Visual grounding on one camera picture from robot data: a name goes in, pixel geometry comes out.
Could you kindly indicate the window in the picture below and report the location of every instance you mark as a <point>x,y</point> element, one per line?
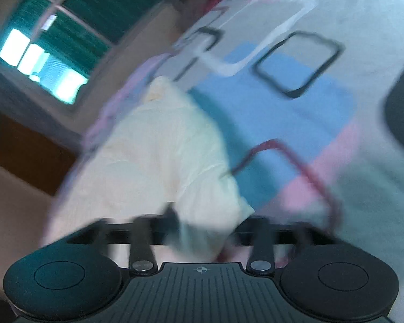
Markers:
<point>74,30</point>

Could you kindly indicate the patterned bed sheet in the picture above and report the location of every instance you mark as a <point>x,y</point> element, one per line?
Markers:
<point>289,107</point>

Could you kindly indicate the brown wooden wardrobe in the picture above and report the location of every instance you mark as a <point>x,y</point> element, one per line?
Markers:
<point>23,151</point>

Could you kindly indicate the grey curtain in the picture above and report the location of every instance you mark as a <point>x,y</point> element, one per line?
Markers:
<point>23,99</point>

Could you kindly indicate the cream puffer jacket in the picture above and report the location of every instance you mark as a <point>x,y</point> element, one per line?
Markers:
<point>155,161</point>

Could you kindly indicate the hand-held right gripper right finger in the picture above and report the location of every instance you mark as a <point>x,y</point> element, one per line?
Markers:
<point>261,239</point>

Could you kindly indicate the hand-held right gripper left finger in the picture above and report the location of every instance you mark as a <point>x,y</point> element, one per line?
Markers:
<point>144,239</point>

